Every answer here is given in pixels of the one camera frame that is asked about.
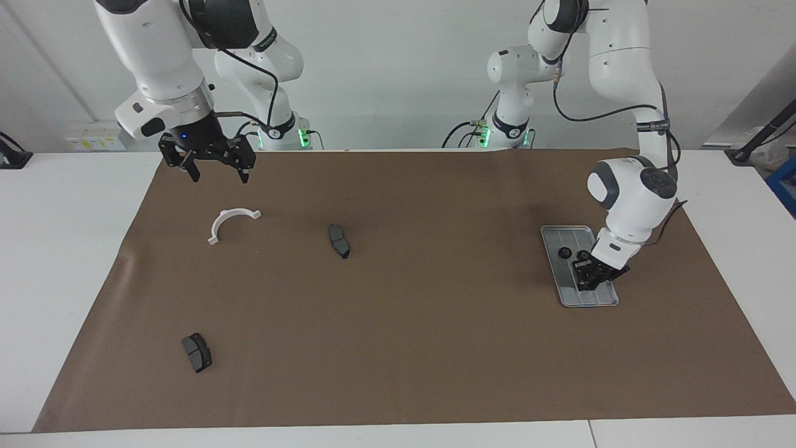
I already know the silver metal tray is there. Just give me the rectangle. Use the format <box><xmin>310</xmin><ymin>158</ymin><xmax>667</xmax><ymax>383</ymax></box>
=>
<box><xmin>540</xmin><ymin>225</ymin><xmax>620</xmax><ymax>308</ymax></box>

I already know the dark grey brake pad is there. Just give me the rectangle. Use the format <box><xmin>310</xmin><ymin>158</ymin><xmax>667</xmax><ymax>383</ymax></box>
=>
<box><xmin>328</xmin><ymin>224</ymin><xmax>351</xmax><ymax>259</ymax></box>
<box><xmin>182</xmin><ymin>333</ymin><xmax>213</xmax><ymax>374</ymax></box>

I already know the black table clamp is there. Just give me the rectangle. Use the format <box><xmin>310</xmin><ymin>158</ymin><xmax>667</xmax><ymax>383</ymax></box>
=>
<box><xmin>0</xmin><ymin>132</ymin><xmax>33</xmax><ymax>170</ymax></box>

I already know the black stand pole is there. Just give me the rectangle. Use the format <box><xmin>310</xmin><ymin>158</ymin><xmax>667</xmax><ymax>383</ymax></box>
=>
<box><xmin>724</xmin><ymin>100</ymin><xmax>796</xmax><ymax>166</ymax></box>

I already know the brown table mat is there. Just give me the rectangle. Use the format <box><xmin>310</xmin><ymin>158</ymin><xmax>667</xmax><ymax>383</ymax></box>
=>
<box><xmin>32</xmin><ymin>148</ymin><xmax>796</xmax><ymax>433</ymax></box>

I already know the blue crate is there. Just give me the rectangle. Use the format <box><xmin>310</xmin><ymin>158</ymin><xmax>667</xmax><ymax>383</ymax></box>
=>
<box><xmin>766</xmin><ymin>156</ymin><xmax>796</xmax><ymax>218</ymax></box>

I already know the clear plastic bag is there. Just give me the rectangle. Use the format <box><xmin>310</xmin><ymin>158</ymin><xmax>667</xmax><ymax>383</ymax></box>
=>
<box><xmin>749</xmin><ymin>128</ymin><xmax>796</xmax><ymax>172</ymax></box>

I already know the white curved plastic bracket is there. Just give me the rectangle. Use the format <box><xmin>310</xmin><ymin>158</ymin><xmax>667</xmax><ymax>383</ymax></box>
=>
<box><xmin>208</xmin><ymin>208</ymin><xmax>262</xmax><ymax>246</ymax></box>

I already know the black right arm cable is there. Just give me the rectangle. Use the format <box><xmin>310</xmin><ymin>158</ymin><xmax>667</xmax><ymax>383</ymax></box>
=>
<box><xmin>179</xmin><ymin>0</ymin><xmax>280</xmax><ymax>134</ymax></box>

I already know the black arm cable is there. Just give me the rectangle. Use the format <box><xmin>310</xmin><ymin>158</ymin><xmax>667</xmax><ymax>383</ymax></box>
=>
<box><xmin>552</xmin><ymin>0</ymin><xmax>690</xmax><ymax>246</ymax></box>
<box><xmin>179</xmin><ymin>0</ymin><xmax>280</xmax><ymax>134</ymax></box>

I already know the white wall socket box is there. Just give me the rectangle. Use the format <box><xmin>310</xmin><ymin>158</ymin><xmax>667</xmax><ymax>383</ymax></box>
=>
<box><xmin>65</xmin><ymin>121</ymin><xmax>125</xmax><ymax>152</ymax></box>

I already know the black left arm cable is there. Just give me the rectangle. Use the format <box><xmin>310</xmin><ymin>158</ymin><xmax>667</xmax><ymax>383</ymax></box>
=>
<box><xmin>552</xmin><ymin>0</ymin><xmax>690</xmax><ymax>246</ymax></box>

